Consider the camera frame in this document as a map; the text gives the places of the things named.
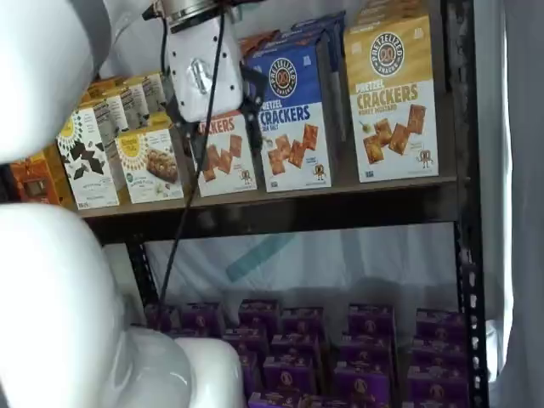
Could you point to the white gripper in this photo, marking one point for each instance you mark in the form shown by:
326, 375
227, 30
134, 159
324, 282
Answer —
204, 85

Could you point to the yellow white pretzel crackers box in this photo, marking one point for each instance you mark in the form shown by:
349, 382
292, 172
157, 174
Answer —
391, 127
391, 15

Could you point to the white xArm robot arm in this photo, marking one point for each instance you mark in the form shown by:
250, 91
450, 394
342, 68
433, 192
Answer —
51, 297

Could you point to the orange white pretzel crackers box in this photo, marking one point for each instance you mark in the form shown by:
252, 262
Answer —
270, 36
251, 49
225, 157

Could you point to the Simple Mills almond bars box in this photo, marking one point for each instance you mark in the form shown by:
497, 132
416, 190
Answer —
149, 170
157, 121

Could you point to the blue white pretzel crackers box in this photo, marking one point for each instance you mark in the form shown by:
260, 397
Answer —
297, 39
293, 127
319, 21

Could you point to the Simple Mills sweet thins box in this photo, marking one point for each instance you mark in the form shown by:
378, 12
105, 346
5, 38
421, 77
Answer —
87, 170
106, 112
153, 93
132, 104

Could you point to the black metal shelf rack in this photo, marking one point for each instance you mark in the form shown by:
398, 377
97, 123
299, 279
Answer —
297, 217

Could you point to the wooden shelf board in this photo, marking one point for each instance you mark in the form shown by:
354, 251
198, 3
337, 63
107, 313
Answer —
344, 180

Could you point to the purple Annie's box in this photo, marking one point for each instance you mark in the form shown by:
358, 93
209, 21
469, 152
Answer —
367, 350
246, 340
372, 319
361, 387
274, 401
289, 374
204, 316
319, 403
304, 321
438, 353
438, 387
259, 314
170, 319
295, 346
251, 374
442, 323

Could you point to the orange snack box with window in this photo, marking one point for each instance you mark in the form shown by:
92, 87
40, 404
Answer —
34, 183

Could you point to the white backdrop cloth teal logo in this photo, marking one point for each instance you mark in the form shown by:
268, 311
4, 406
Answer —
340, 263

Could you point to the grey curtain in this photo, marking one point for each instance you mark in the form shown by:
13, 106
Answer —
523, 170

